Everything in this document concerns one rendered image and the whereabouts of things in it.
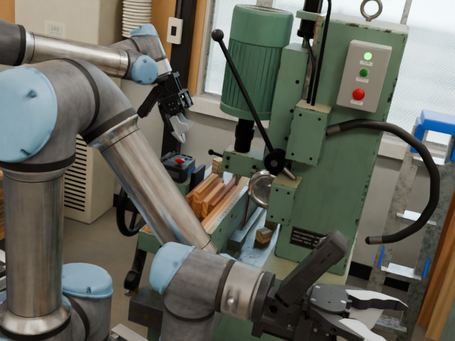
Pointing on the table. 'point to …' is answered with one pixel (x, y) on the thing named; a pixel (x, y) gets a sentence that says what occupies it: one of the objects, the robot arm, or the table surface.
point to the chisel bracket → (240, 162)
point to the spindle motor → (254, 58)
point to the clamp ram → (197, 176)
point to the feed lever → (276, 159)
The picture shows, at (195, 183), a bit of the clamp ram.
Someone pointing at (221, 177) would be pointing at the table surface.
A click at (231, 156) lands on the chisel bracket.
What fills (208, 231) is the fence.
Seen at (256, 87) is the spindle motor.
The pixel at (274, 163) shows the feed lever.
